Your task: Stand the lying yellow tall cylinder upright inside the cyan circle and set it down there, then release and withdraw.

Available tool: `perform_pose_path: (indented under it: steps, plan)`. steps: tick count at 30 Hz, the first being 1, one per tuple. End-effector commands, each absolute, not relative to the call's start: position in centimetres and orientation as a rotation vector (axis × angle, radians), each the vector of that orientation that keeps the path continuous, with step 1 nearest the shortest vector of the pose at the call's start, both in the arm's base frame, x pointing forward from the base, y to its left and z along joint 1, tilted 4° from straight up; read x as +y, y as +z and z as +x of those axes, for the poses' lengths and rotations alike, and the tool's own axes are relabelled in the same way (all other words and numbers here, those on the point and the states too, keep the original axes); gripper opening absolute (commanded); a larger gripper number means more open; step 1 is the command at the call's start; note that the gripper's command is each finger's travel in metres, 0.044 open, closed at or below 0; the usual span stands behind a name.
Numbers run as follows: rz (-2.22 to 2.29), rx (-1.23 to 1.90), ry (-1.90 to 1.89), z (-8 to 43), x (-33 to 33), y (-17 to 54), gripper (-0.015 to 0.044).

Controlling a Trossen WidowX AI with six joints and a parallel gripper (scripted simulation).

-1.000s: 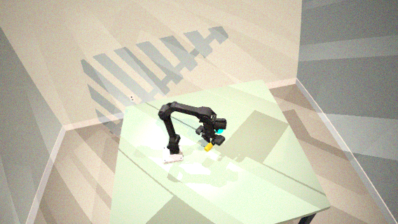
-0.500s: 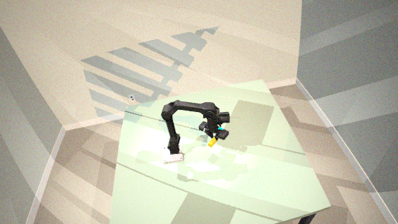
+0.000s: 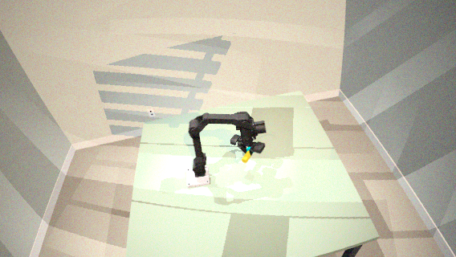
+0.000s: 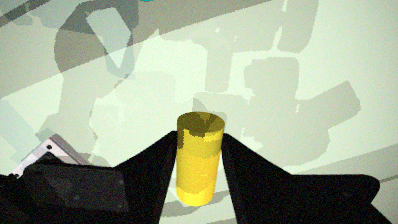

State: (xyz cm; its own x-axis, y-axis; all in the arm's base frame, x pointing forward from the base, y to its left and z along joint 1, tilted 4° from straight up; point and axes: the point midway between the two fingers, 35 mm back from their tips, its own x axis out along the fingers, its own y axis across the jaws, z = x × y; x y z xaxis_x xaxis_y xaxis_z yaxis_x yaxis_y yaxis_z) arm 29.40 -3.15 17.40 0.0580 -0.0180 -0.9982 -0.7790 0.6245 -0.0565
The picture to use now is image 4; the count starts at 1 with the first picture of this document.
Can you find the yellow cylinder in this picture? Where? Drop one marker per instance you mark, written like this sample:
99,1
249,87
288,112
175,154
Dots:
199,143

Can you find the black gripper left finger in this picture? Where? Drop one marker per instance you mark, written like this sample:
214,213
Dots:
134,189

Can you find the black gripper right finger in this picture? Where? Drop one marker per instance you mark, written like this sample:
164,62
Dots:
263,193

